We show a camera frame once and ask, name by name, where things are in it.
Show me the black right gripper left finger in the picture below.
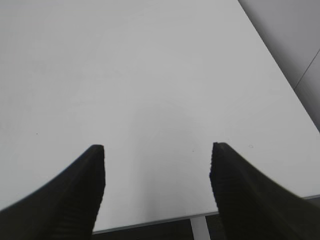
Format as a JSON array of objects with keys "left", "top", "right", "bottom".
[{"left": 0, "top": 144, "right": 106, "bottom": 240}]

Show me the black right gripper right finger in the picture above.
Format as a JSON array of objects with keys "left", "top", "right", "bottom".
[{"left": 209, "top": 142, "right": 320, "bottom": 240}]

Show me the white table leg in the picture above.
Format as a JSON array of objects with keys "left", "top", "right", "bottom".
[{"left": 190, "top": 216, "right": 210, "bottom": 240}]

